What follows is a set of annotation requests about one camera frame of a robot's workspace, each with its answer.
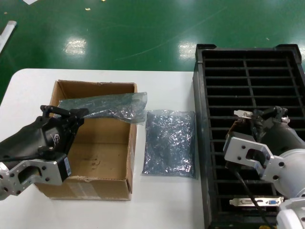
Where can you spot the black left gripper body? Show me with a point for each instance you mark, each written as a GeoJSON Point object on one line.
{"type": "Point", "coordinates": [43, 136]}

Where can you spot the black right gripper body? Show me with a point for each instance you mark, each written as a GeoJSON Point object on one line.
{"type": "Point", "coordinates": [278, 136]}

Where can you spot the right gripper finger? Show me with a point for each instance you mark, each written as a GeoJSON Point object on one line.
{"type": "Point", "coordinates": [257, 119]}
{"type": "Point", "coordinates": [277, 113]}

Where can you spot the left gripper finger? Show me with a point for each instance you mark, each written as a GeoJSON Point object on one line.
{"type": "Point", "coordinates": [75, 126]}
{"type": "Point", "coordinates": [78, 113]}

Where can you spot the graphics card with silver bracket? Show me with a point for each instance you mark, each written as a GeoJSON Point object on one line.
{"type": "Point", "coordinates": [241, 113]}
{"type": "Point", "coordinates": [271, 202]}

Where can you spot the grey translucent antistatic bag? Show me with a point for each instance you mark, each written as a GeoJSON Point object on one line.
{"type": "Point", "coordinates": [169, 143]}
{"type": "Point", "coordinates": [107, 105]}

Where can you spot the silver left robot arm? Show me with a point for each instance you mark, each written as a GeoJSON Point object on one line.
{"type": "Point", "coordinates": [3, 188]}

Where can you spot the open brown cardboard box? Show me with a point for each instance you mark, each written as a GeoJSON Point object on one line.
{"type": "Point", "coordinates": [100, 133]}

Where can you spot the black slotted plastic container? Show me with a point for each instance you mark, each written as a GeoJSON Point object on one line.
{"type": "Point", "coordinates": [202, 143]}

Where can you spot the white plastic pipe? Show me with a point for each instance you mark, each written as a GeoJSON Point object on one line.
{"type": "Point", "coordinates": [7, 33]}

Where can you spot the white paper sheet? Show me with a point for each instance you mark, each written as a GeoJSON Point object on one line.
{"type": "Point", "coordinates": [29, 2]}

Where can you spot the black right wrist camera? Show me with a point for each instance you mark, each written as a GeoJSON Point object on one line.
{"type": "Point", "coordinates": [243, 136]}

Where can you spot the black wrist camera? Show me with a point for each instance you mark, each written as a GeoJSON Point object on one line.
{"type": "Point", "coordinates": [243, 136]}
{"type": "Point", "coordinates": [63, 169]}

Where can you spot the silver left wrist bracket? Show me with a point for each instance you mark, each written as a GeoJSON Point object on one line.
{"type": "Point", "coordinates": [51, 167]}

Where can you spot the silver wrist bracket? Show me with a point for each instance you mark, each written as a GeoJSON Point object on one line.
{"type": "Point", "coordinates": [236, 148]}
{"type": "Point", "coordinates": [51, 167]}

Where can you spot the silver right wrist bracket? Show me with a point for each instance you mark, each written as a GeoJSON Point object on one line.
{"type": "Point", "coordinates": [236, 148]}

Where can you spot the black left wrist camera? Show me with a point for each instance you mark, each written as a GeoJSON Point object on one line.
{"type": "Point", "coordinates": [63, 169]}

